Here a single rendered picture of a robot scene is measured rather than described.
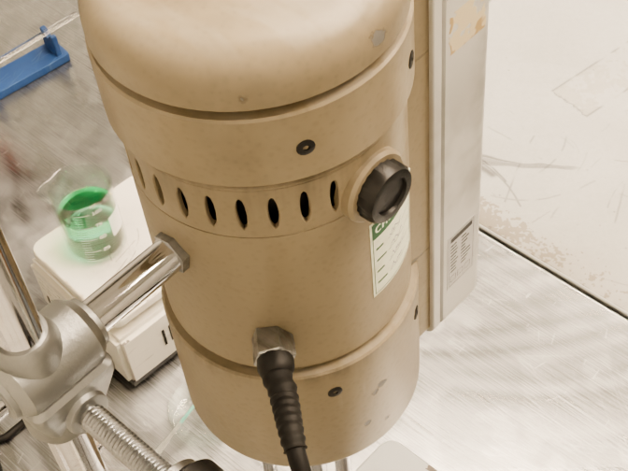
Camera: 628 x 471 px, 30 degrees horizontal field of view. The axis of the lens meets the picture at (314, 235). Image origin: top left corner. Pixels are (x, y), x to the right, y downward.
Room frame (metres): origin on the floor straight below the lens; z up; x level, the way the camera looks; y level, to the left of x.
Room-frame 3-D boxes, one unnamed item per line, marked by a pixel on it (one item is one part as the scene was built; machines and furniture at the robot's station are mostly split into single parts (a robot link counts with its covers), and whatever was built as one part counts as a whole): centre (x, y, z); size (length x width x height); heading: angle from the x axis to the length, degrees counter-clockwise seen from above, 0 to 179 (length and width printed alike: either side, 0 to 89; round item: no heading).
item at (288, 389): (0.21, 0.02, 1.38); 0.03 x 0.01 x 0.01; 9
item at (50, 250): (0.64, 0.16, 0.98); 0.12 x 0.12 x 0.01; 38
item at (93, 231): (0.64, 0.18, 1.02); 0.06 x 0.05 x 0.08; 96
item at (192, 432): (0.51, 0.11, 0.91); 0.06 x 0.06 x 0.02
